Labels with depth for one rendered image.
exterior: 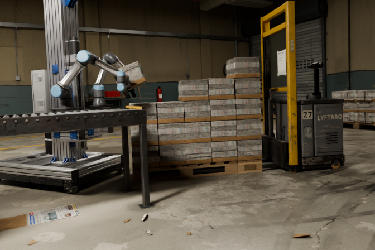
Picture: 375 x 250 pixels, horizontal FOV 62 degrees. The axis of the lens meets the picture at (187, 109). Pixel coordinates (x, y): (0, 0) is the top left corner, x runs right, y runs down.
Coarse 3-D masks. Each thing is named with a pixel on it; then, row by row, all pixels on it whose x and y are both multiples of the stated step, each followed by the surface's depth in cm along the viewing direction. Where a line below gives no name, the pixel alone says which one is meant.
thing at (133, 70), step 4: (132, 64) 326; (136, 64) 326; (120, 68) 326; (124, 68) 326; (128, 68) 326; (132, 68) 326; (136, 68) 327; (140, 68) 335; (128, 72) 327; (132, 72) 327; (136, 72) 327; (140, 72) 328; (132, 76) 327; (136, 76) 327; (140, 76) 328; (116, 80) 326; (128, 80) 327; (132, 80) 327; (140, 84) 337; (132, 88) 343
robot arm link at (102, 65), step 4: (96, 56) 308; (96, 60) 315; (100, 60) 308; (92, 64) 309; (96, 64) 308; (100, 64) 307; (104, 64) 307; (108, 64) 309; (100, 68) 310; (104, 68) 307; (108, 68) 306; (112, 68) 307; (108, 72) 308; (112, 72) 306; (116, 72) 306; (116, 76) 308; (128, 76) 311
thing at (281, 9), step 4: (284, 4) 340; (276, 8) 360; (280, 8) 350; (284, 8) 341; (272, 12) 370; (276, 12) 360; (280, 12) 356; (264, 16) 395; (268, 16) 381; (272, 16) 373; (264, 20) 395; (268, 20) 393
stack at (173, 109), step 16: (160, 112) 334; (176, 112) 336; (192, 112) 339; (208, 112) 342; (224, 112) 345; (160, 128) 334; (176, 128) 337; (192, 128) 339; (208, 128) 342; (224, 128) 346; (176, 144) 340; (192, 144) 341; (208, 144) 344; (224, 144) 346; (160, 160) 336; (176, 160) 339; (176, 176) 339; (192, 176) 342
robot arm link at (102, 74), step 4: (104, 56) 370; (104, 60) 372; (100, 72) 371; (104, 72) 372; (100, 76) 370; (104, 76) 373; (100, 80) 370; (96, 84) 368; (100, 84) 370; (92, 88) 369; (92, 92) 366
